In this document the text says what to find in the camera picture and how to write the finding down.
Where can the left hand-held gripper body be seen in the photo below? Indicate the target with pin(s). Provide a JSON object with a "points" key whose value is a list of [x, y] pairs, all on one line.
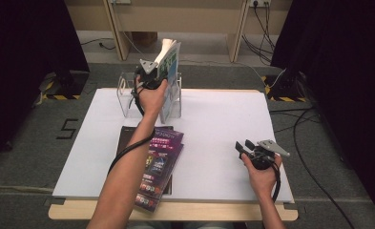
{"points": [[148, 66]]}

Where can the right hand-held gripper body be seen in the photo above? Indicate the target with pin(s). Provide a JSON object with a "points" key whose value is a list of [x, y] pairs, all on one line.
{"points": [[271, 146]]}

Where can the thick white colourful book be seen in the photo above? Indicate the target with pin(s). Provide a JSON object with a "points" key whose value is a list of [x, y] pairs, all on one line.
{"points": [[172, 63]]}

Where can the clear acrylic book rack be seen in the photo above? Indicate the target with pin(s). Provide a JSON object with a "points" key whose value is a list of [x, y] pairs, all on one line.
{"points": [[126, 95]]}

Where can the black magazine with red cards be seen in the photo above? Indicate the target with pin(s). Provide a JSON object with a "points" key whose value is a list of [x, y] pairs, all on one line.
{"points": [[126, 136]]}

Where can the red and purple magazine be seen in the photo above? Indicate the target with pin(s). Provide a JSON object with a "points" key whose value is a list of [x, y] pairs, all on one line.
{"points": [[162, 152]]}

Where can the person's left hand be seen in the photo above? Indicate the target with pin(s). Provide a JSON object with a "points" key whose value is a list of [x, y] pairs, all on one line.
{"points": [[151, 100]]}

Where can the person's right hand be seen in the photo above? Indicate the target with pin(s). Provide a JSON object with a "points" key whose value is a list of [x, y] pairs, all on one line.
{"points": [[264, 181]]}

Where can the brown cardboard box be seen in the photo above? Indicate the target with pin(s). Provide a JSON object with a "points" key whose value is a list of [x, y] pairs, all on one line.
{"points": [[143, 37]]}

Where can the beige wooden desk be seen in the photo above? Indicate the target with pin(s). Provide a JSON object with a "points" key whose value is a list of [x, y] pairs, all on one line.
{"points": [[182, 16]]}

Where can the black stand base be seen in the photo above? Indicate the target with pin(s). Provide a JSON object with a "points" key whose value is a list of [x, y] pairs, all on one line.
{"points": [[287, 86], [67, 82]]}

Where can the black curtain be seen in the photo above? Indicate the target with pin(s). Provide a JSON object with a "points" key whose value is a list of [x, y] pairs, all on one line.
{"points": [[23, 63], [350, 79]]}

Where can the white wall socket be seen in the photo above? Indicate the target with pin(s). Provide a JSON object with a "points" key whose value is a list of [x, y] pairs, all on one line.
{"points": [[260, 2]]}

